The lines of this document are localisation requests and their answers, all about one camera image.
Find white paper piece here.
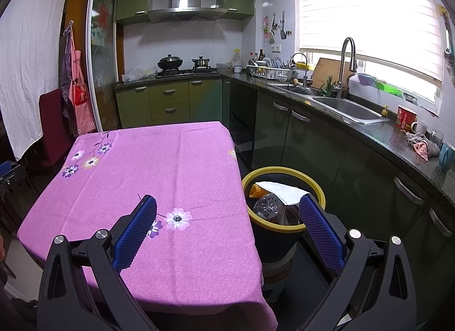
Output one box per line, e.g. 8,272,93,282
255,181,311,206

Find clear plastic bag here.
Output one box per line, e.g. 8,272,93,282
122,67,158,83

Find black wok with lid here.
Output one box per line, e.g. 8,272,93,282
157,54,184,70

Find green leafy vegetables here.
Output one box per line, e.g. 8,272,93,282
317,76,338,98

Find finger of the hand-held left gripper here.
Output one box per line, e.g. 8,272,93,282
0,161,18,193

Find red paper cup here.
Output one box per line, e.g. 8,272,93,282
396,104,418,130

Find steel kitchen sink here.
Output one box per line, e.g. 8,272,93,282
268,82,390,125

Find glass sliding door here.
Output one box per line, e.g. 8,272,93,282
87,0,119,131

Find dish rack with dishes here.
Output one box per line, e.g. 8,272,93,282
247,57,293,80

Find wooden cutting board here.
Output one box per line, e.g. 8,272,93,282
310,57,351,90

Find blue ceramic mug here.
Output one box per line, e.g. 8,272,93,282
438,142,455,173

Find red covered chair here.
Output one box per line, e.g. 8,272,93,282
38,88,75,175

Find green lower cabinets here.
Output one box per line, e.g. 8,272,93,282
115,78,224,128

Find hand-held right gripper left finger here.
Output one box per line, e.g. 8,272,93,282
37,194,159,331

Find small steel faucet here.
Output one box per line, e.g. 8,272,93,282
291,52,308,87

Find pink floral tablecloth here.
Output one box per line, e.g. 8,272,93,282
17,121,278,331

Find gas stove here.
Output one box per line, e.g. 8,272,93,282
156,66,221,77

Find white hanging sheet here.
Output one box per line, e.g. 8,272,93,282
0,0,72,161

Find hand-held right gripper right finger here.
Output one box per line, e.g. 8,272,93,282
299,194,417,331

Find yellow rimmed trash bin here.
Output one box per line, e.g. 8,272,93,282
242,166,326,262

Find pink checked apron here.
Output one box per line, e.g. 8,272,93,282
59,21,97,138

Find green plastic container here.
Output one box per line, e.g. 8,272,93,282
373,81,404,99

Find white window blind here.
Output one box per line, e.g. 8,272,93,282
297,0,445,84

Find clear plastic bottle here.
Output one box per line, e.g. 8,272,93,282
253,192,285,225

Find steel range hood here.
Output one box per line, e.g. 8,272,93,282
148,0,228,23

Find tall steel faucet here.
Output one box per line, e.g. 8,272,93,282
336,37,358,100

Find dark lower cabinets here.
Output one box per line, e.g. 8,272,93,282
222,80,455,317

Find hanging spatulas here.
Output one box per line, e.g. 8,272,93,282
270,11,288,45

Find pink dish cloth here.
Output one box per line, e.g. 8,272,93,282
402,131,441,162

